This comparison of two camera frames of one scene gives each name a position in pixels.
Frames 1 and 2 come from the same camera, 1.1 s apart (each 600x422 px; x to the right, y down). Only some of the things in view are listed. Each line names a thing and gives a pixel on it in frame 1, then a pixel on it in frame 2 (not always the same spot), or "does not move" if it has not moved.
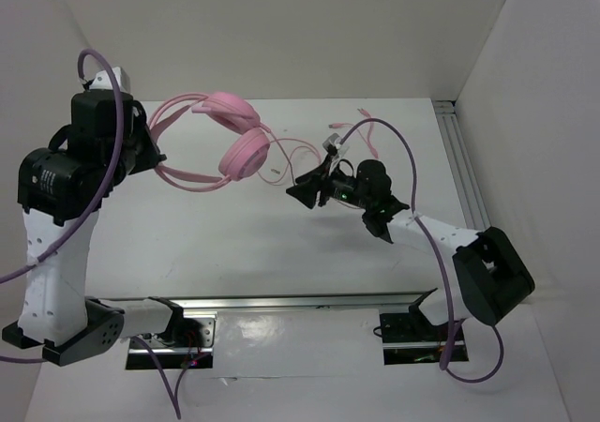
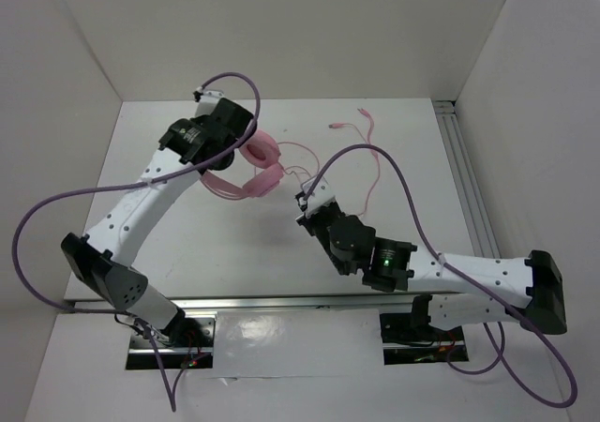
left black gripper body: (140, 152) -> (224, 162)
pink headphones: (244, 158) -> (262, 151)
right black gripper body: (343, 188) -> (317, 223)
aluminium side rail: (461, 163) does not move
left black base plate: (187, 342) does not move
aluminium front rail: (407, 299) does not move
